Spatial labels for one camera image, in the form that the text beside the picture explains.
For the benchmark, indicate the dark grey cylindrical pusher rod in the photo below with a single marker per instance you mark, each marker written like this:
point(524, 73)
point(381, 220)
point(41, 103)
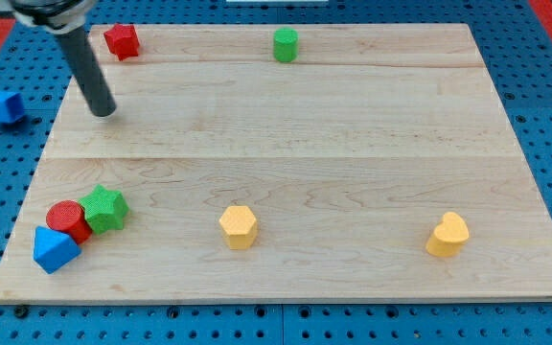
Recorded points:
point(87, 72)

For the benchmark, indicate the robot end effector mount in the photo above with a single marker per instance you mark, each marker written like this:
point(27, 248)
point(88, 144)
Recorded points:
point(54, 16)

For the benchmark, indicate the red star block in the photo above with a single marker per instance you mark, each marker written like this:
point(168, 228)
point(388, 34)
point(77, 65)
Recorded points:
point(122, 41)

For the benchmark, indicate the green star block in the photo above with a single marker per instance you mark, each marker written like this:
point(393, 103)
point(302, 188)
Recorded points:
point(104, 209)

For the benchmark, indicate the blue cube block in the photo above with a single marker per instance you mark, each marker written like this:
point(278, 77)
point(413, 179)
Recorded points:
point(11, 107)

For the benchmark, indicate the red cylinder block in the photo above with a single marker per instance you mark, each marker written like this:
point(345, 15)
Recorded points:
point(67, 216)

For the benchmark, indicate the wooden board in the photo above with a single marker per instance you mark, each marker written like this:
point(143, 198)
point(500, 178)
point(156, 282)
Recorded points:
point(348, 157)

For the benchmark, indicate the blue triangle block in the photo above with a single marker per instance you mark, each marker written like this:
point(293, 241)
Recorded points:
point(53, 249)

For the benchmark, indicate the green cylinder block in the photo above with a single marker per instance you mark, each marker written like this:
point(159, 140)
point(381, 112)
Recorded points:
point(285, 44)

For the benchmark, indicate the yellow hexagon block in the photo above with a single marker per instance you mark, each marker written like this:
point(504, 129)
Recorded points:
point(239, 227)

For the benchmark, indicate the yellow heart block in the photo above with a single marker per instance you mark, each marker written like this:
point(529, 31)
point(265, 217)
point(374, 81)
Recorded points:
point(448, 236)

